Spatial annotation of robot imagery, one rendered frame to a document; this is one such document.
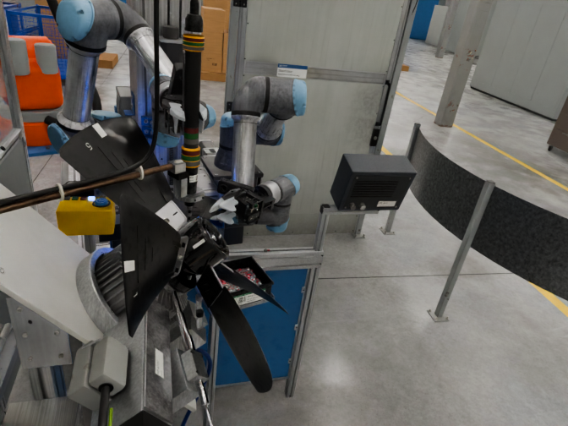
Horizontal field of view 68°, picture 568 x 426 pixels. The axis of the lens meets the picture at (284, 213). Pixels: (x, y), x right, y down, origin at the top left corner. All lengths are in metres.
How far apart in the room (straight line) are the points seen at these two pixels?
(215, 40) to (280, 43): 5.72
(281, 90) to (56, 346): 0.94
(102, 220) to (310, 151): 1.95
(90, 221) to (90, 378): 0.73
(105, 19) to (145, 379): 1.01
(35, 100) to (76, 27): 3.49
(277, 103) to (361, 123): 1.83
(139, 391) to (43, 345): 0.35
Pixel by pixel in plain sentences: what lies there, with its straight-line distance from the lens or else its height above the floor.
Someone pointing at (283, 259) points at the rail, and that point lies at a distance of 1.64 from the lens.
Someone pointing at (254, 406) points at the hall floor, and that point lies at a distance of 2.20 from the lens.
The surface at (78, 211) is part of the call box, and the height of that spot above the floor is 1.07.
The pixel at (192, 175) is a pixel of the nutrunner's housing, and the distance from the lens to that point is 1.01.
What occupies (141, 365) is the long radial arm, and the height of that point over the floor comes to 1.14.
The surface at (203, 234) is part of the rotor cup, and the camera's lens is 0.95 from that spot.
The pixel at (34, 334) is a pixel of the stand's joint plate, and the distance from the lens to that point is 1.06.
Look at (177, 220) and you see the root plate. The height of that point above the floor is 1.25.
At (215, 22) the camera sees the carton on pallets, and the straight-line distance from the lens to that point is 8.50.
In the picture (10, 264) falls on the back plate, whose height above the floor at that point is 1.25.
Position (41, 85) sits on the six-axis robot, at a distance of 4.84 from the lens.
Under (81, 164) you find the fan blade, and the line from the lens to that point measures 0.96.
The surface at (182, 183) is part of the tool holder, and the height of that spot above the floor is 1.33.
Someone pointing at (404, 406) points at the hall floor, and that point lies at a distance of 2.39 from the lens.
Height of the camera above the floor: 1.76
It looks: 28 degrees down
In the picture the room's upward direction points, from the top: 8 degrees clockwise
